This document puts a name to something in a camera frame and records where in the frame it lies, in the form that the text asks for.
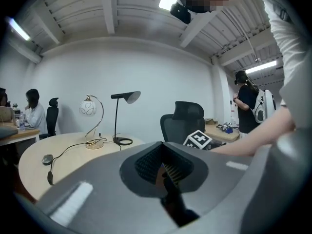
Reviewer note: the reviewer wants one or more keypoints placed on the blue and white desk clutter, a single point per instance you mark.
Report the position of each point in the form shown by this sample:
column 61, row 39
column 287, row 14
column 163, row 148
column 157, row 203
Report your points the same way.
column 228, row 128

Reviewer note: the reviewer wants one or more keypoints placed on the black desk lamp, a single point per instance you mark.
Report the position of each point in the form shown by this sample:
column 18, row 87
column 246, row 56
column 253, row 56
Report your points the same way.
column 122, row 96

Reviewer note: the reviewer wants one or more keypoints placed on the long ceiling light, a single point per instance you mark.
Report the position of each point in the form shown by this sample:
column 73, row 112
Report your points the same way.
column 19, row 28
column 260, row 66

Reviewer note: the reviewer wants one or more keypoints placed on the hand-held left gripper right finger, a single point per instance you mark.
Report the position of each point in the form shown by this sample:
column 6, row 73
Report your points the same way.
column 178, row 166

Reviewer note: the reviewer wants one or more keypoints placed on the gold lamp with white globe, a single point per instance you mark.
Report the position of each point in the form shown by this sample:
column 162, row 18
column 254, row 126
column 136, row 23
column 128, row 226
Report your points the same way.
column 88, row 108

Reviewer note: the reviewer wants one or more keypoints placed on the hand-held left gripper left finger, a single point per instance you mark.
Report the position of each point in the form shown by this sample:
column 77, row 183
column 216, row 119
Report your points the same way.
column 149, row 163

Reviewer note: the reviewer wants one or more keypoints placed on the black head-mounted camera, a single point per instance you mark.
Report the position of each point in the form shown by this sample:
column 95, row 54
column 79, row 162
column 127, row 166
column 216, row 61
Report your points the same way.
column 181, row 12

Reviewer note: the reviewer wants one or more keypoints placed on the grey computer mouse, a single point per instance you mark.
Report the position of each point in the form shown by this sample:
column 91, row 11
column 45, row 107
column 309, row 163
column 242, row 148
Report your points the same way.
column 47, row 159

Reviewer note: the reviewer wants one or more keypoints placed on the person's right forearm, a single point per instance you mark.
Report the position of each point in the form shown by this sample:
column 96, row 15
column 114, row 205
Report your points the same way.
column 258, row 136

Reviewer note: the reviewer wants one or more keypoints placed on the black mesh office chair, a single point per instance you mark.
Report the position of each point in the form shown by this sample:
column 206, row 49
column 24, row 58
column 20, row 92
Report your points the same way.
column 181, row 123
column 51, row 121

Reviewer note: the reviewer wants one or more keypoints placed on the clear water bottle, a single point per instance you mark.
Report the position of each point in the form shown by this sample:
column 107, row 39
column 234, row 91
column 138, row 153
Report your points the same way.
column 22, row 122

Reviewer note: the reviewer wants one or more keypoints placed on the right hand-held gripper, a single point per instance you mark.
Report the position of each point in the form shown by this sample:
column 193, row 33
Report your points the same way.
column 197, row 140

